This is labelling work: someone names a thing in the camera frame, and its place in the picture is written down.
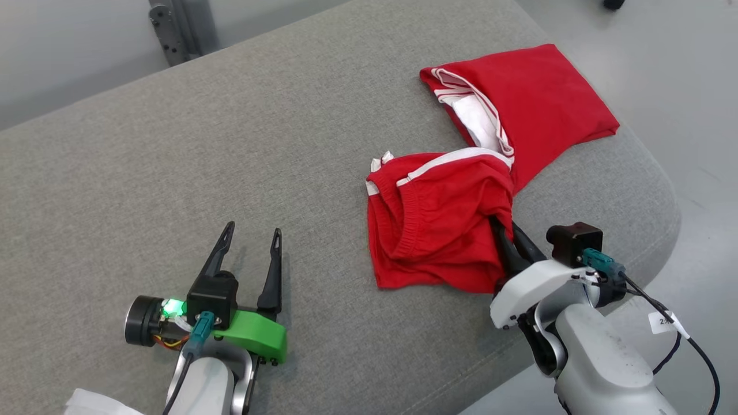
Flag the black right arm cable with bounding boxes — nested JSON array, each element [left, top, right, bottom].
[[623, 276, 721, 415]]

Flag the grey metal partition post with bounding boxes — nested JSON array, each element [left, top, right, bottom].
[[170, 0, 221, 58]]

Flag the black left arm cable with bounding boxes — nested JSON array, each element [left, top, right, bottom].
[[161, 348, 194, 415]]

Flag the white cable label tag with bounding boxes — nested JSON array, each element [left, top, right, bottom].
[[63, 387, 146, 415], [647, 311, 690, 341]]

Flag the white left cable label tag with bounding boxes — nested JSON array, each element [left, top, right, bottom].
[[63, 387, 146, 415]]

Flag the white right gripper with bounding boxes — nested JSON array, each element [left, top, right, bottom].
[[490, 217, 627, 330]]

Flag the red shorts white stripes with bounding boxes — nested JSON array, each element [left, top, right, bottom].
[[365, 147, 517, 294]]

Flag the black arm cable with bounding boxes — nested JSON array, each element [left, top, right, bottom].
[[623, 276, 721, 415], [161, 348, 194, 415]]

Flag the teal camera connector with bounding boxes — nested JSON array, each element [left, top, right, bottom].
[[185, 311, 216, 353], [581, 248, 627, 284]]

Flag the red white basketball jersey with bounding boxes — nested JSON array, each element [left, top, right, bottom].
[[419, 44, 621, 194]]

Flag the orange left gripper wires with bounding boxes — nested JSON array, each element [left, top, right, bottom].
[[152, 333, 189, 352]]

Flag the grey fabric sofa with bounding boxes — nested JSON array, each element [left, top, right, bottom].
[[0, 0, 682, 415]]

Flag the teal left camera connector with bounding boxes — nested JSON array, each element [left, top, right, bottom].
[[185, 311, 216, 353]]

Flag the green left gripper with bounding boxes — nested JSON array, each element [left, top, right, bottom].
[[125, 221, 287, 365]]

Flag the white right cable label tag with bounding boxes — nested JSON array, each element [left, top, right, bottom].
[[647, 311, 690, 341]]

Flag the dark perforated metal bracket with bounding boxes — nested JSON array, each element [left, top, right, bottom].
[[148, 2, 190, 67]]

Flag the teal right camera connector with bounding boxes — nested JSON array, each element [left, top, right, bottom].
[[581, 248, 627, 284]]

